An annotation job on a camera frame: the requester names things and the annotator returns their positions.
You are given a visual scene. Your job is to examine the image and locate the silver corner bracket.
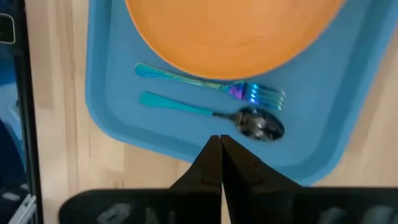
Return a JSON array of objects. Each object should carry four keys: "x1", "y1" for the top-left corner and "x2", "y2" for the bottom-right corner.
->
[{"x1": 6, "y1": 193, "x2": 37, "y2": 224}]

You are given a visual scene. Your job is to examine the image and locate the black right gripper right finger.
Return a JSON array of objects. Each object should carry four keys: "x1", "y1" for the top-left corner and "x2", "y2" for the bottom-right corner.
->
[{"x1": 220, "y1": 134, "x2": 303, "y2": 224}]

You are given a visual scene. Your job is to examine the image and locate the orange round plate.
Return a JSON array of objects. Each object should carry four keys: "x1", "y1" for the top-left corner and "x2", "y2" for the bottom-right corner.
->
[{"x1": 124, "y1": 0, "x2": 348, "y2": 81}]

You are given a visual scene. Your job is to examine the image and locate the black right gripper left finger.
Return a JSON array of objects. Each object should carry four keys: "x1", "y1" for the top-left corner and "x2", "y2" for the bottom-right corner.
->
[{"x1": 169, "y1": 134, "x2": 223, "y2": 224}]

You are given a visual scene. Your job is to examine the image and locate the teal handled dark spoon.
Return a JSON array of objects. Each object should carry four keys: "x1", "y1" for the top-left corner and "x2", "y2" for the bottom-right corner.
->
[{"x1": 139, "y1": 90, "x2": 285, "y2": 141}]

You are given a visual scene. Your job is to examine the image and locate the black aluminium table frame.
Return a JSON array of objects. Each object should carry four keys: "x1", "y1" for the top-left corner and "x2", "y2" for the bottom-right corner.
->
[{"x1": 14, "y1": 0, "x2": 44, "y2": 224}]

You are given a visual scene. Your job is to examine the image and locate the blue plastic tray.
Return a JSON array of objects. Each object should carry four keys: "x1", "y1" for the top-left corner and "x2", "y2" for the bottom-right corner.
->
[{"x1": 85, "y1": 0, "x2": 398, "y2": 187}]

